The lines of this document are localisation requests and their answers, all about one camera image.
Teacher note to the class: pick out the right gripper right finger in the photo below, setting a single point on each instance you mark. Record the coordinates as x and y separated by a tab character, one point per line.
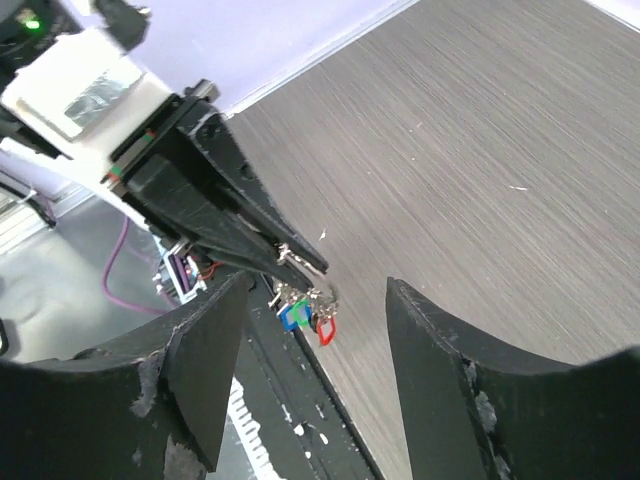
477	407

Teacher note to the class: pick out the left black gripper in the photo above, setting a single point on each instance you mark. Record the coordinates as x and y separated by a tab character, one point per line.
183	171

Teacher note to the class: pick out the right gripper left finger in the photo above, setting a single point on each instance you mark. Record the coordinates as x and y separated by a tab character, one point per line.
150	404

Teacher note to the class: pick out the keyring with tagged keys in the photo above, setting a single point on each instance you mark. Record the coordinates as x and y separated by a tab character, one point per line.
315	308

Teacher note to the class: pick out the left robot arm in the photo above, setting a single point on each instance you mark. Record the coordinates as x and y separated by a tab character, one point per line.
28	29

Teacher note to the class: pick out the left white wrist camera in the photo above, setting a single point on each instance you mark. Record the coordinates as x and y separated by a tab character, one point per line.
85	96

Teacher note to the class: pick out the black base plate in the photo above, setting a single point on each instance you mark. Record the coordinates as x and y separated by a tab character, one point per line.
304	425

